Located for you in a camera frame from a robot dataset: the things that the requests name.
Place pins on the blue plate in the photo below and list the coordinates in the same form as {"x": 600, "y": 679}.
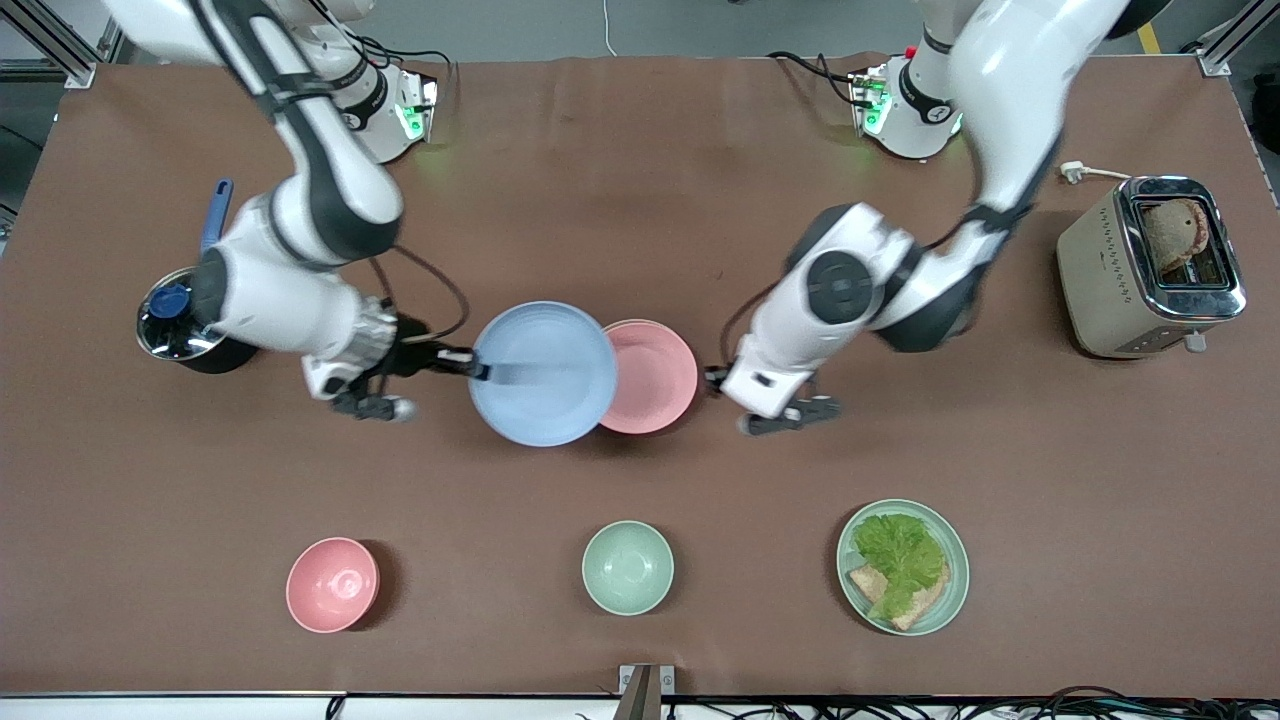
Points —
{"x": 545, "y": 395}

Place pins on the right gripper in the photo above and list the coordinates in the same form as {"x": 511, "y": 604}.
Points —
{"x": 415, "y": 357}

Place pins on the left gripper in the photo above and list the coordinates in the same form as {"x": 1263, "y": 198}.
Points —
{"x": 722, "y": 374}

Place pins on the brown table cover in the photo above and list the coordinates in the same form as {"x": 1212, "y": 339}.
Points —
{"x": 640, "y": 480}

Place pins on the brown toast slice in toaster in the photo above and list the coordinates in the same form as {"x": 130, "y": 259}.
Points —
{"x": 1175, "y": 235}

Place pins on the green bowl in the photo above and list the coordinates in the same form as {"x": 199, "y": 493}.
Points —
{"x": 627, "y": 567}

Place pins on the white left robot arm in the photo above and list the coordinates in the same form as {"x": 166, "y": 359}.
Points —
{"x": 860, "y": 280}

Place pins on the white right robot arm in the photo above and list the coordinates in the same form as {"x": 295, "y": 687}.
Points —
{"x": 300, "y": 200}

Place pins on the green plate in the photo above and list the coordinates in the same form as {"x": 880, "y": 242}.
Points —
{"x": 955, "y": 590}

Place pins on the metal table edge bracket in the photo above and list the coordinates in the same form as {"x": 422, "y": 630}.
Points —
{"x": 645, "y": 690}

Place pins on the pink bowl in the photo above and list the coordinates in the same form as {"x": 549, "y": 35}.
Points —
{"x": 332, "y": 585}

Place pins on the glass lid with blue knob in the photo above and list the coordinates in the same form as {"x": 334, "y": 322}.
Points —
{"x": 165, "y": 315}

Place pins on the green lettuce leaf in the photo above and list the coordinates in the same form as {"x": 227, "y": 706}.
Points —
{"x": 900, "y": 555}

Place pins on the beige and chrome toaster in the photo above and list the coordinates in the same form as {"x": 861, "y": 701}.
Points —
{"x": 1105, "y": 290}

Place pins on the brown bread slice on plate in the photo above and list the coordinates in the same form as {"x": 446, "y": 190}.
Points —
{"x": 925, "y": 605}

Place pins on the aluminium frame profile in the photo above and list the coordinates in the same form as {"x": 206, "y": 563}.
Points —
{"x": 55, "y": 45}
{"x": 1235, "y": 40}

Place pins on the pink plate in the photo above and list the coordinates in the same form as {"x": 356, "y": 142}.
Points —
{"x": 655, "y": 375}

